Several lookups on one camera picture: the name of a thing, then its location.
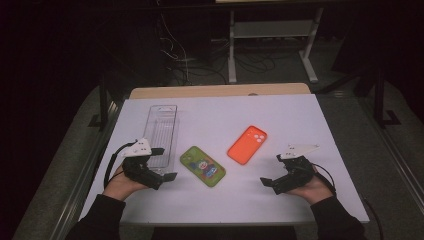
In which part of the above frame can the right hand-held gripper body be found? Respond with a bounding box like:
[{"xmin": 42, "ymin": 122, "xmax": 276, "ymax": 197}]
[{"xmin": 271, "ymin": 143, "xmax": 320, "ymax": 196}]

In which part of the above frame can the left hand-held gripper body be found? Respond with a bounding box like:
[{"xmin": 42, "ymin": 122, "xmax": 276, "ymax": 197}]
[{"xmin": 120, "ymin": 137, "xmax": 165, "ymax": 191}]

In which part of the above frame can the clear plastic rack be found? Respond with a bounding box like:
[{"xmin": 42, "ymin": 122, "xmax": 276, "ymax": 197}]
[{"xmin": 142, "ymin": 104, "xmax": 181, "ymax": 176}]

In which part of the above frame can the green cartoon phone case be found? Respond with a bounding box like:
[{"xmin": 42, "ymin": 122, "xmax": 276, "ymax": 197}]
[{"xmin": 179, "ymin": 145, "xmax": 227, "ymax": 188}]

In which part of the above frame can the orange phone case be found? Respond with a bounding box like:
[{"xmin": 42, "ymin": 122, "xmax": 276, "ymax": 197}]
[{"xmin": 227, "ymin": 125, "xmax": 268, "ymax": 166}]

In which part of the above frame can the person's right hand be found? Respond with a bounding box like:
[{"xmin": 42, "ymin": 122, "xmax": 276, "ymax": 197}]
[{"xmin": 286, "ymin": 166, "xmax": 334, "ymax": 205}]

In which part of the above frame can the person's left hand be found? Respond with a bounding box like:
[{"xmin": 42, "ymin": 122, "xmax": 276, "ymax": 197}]
[{"xmin": 102, "ymin": 164, "xmax": 150, "ymax": 202}]

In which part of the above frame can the black metal stand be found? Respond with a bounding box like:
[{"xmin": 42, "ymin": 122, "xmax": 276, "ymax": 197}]
[
  {"xmin": 87, "ymin": 71, "xmax": 118, "ymax": 132},
  {"xmin": 372, "ymin": 65, "xmax": 402, "ymax": 129}
]

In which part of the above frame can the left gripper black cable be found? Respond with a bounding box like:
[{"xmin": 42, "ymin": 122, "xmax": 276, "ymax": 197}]
[{"xmin": 103, "ymin": 141, "xmax": 138, "ymax": 190}]

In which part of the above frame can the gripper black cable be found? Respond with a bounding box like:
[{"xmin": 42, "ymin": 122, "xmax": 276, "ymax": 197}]
[
  {"xmin": 103, "ymin": 141, "xmax": 138, "ymax": 190},
  {"xmin": 311, "ymin": 162, "xmax": 384, "ymax": 240}
]

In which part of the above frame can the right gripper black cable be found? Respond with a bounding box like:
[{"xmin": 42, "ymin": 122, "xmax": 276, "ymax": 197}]
[{"xmin": 311, "ymin": 162, "xmax": 384, "ymax": 240}]

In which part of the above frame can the grey metal rail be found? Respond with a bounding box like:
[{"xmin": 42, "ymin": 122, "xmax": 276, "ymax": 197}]
[
  {"xmin": 49, "ymin": 99, "xmax": 125, "ymax": 240},
  {"xmin": 359, "ymin": 96, "xmax": 424, "ymax": 209}
]

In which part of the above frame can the tangle of black floor cables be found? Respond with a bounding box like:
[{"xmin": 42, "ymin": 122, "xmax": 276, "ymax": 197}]
[{"xmin": 173, "ymin": 39, "xmax": 279, "ymax": 85}]

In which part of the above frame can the white floor cable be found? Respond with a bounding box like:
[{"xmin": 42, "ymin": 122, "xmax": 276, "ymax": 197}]
[{"xmin": 159, "ymin": 13, "xmax": 192, "ymax": 85}]

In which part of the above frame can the white metal desk frame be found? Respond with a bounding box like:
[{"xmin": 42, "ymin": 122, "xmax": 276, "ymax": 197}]
[{"xmin": 214, "ymin": 0, "xmax": 325, "ymax": 84}]

